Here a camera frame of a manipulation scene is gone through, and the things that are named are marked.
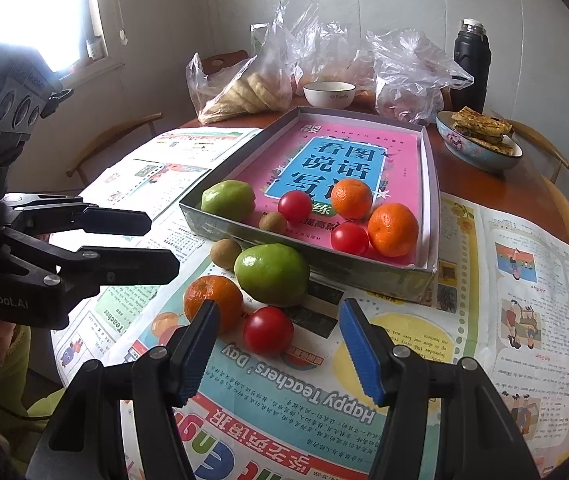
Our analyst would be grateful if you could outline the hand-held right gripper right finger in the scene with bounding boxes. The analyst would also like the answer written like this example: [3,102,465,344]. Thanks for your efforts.
[339,298,540,480]

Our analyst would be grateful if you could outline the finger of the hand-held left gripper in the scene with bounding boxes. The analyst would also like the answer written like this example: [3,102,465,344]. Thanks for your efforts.
[0,227,180,297]
[0,192,152,237]

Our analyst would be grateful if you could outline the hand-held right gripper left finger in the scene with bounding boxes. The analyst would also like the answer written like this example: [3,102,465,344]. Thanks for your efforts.
[39,300,221,480]

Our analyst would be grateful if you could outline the orange mandarin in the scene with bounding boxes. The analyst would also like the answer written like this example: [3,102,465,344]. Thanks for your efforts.
[367,203,420,258]
[183,275,244,336]
[331,178,374,220]

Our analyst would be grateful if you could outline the red tomato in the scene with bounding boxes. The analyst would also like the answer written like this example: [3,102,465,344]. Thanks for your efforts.
[331,221,370,256]
[277,190,313,223]
[243,306,294,358]

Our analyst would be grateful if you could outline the grey cardboard box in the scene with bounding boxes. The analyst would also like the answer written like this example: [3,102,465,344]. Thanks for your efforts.
[178,106,440,305]

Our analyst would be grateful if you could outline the brown kiwi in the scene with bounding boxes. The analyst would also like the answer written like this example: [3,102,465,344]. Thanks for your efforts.
[259,211,288,235]
[210,238,243,271]

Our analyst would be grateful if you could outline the large green apple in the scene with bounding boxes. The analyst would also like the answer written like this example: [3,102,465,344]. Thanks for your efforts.
[234,243,311,308]

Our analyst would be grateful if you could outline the newspaper sheet with film strip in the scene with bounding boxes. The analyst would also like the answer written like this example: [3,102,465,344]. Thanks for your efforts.
[82,127,264,247]

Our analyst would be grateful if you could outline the wooden chair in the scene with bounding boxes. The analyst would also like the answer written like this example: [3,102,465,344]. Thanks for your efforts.
[507,120,569,247]
[199,50,250,82]
[67,112,162,187]

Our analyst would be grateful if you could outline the colourful newspaper front page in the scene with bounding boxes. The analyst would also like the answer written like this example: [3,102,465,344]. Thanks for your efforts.
[52,195,481,480]

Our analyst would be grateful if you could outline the small green apple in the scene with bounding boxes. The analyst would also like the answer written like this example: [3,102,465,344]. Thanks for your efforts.
[201,180,256,222]

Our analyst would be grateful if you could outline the newspaper sheet with cartoon drawings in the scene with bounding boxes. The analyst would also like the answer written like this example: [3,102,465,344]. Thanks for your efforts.
[439,195,569,477]

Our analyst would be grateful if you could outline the clear bag of bread rings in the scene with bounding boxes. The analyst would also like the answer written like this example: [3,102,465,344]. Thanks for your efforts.
[187,52,301,127]

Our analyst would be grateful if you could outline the pink workbook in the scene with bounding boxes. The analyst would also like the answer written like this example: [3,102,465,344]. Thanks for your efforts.
[234,120,427,266]

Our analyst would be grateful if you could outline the blue floral dish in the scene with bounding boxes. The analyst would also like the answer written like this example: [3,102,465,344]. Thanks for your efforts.
[435,110,523,173]

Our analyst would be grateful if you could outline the window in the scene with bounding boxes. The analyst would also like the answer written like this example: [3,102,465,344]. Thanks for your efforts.
[0,0,115,77]

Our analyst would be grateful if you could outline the white bowl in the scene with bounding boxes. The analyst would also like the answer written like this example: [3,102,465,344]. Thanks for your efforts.
[303,81,356,109]

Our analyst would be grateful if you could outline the fried pancake slices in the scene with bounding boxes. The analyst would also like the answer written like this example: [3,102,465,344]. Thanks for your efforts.
[451,106,515,153]

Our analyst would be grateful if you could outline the clear plastic bag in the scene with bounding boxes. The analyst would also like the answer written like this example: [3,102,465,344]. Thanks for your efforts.
[252,0,380,97]
[367,30,475,123]

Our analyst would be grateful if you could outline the black thermos bottle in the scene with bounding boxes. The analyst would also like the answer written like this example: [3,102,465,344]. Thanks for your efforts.
[451,19,491,113]

